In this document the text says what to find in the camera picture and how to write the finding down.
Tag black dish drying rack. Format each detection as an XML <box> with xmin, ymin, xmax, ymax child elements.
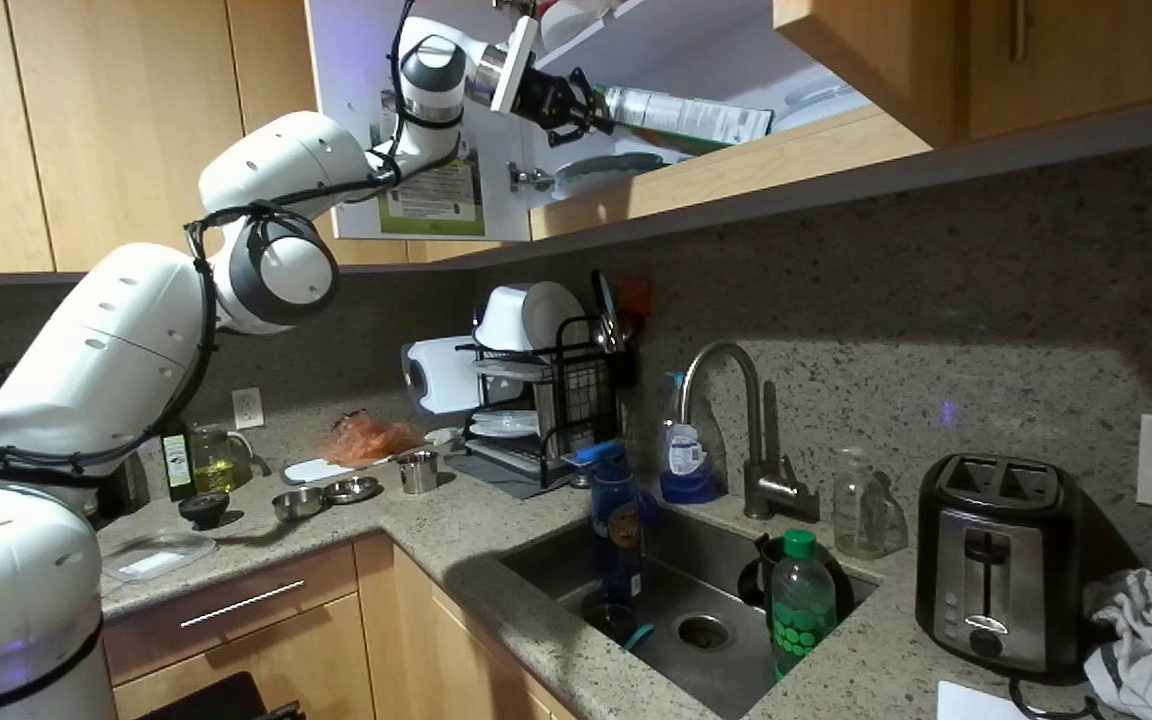
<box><xmin>456</xmin><ymin>271</ymin><xmax>634</xmax><ymax>498</ymax></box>

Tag orange plastic bag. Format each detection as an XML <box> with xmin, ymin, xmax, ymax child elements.
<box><xmin>318</xmin><ymin>412</ymin><xmax>417</xmax><ymax>468</ymax></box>

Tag green cereal box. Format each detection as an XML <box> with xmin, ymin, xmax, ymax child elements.
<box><xmin>605</xmin><ymin>87</ymin><xmax>775</xmax><ymax>146</ymax></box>

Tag green soda bottle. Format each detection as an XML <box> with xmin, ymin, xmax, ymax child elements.
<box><xmin>766</xmin><ymin>529</ymin><xmax>837</xmax><ymax>670</ymax></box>

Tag clear glass soap dispenser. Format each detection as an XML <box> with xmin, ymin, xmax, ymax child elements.
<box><xmin>830</xmin><ymin>449</ymin><xmax>908</xmax><ymax>558</ymax></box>

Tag wooden upper left cabinets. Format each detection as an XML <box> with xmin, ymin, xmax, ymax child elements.
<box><xmin>0</xmin><ymin>0</ymin><xmax>498</xmax><ymax>281</ymax></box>

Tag wooden lower drawer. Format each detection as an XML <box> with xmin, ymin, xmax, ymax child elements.
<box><xmin>104</xmin><ymin>547</ymin><xmax>356</xmax><ymax>682</ymax></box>

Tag small steel cup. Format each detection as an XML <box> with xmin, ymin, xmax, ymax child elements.
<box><xmin>401</xmin><ymin>449</ymin><xmax>434</xmax><ymax>491</ymax></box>

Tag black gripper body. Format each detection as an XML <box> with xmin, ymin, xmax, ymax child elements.
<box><xmin>510</xmin><ymin>68</ymin><xmax>595</xmax><ymax>133</ymax></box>

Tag wooden upper right cabinet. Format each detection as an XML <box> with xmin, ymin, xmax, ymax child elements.
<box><xmin>773</xmin><ymin>0</ymin><xmax>1152</xmax><ymax>144</ymax></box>

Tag open white cabinet door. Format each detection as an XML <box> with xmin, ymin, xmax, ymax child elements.
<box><xmin>304</xmin><ymin>0</ymin><xmax>530</xmax><ymax>244</ymax></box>

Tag blue water bottle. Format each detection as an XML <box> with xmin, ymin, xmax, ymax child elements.
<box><xmin>577</xmin><ymin>439</ymin><xmax>652</xmax><ymax>602</ymax></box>

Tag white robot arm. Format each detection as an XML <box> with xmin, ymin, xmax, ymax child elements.
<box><xmin>0</xmin><ymin>17</ymin><xmax>612</xmax><ymax>720</ymax></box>

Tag dark olive oil bottle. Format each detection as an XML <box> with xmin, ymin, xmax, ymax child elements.
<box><xmin>158</xmin><ymin>421</ymin><xmax>196</xmax><ymax>498</ymax></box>

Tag white bowl on rack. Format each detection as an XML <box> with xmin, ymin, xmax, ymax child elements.
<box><xmin>473</xmin><ymin>281</ymin><xmax>588</xmax><ymax>350</ymax></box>

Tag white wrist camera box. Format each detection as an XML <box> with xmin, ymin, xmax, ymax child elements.
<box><xmin>486</xmin><ymin>17</ymin><xmax>539</xmax><ymax>113</ymax></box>

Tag black mug in sink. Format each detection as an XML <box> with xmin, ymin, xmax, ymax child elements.
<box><xmin>735</xmin><ymin>535</ymin><xmax>860</xmax><ymax>618</ymax></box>

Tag steel kitchen sink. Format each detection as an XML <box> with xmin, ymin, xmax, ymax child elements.
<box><xmin>493</xmin><ymin>498</ymin><xmax>884</xmax><ymax>720</ymax></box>

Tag black silver toaster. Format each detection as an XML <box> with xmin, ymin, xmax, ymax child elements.
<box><xmin>915</xmin><ymin>450</ymin><xmax>1082</xmax><ymax>681</ymax></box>

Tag steel kitchen faucet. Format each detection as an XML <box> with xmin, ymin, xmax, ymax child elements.
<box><xmin>678</xmin><ymin>339</ymin><xmax>819</xmax><ymax>522</ymax></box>

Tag white crumpled cloth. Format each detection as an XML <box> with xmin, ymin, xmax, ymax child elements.
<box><xmin>1082</xmin><ymin>568</ymin><xmax>1152</xmax><ymax>720</ymax></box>

